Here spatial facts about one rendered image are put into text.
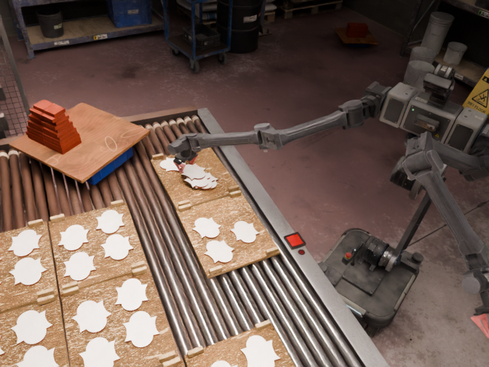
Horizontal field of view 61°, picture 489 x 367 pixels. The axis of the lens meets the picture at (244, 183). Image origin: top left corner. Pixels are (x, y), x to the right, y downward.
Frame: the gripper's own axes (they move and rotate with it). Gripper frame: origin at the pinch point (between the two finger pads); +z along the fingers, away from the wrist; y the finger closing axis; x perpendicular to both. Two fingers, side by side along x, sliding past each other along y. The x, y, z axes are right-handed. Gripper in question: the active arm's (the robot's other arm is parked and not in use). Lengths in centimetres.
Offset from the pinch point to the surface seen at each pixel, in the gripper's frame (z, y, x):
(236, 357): 3, -67, -78
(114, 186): 6.2, -28.7, 22.9
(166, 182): 4.3, -11.5, 3.5
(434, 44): 69, 456, -39
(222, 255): 2, -33, -47
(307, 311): 4, -34, -90
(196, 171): 0.2, 1.1, -5.8
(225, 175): 4.0, 12.0, -16.9
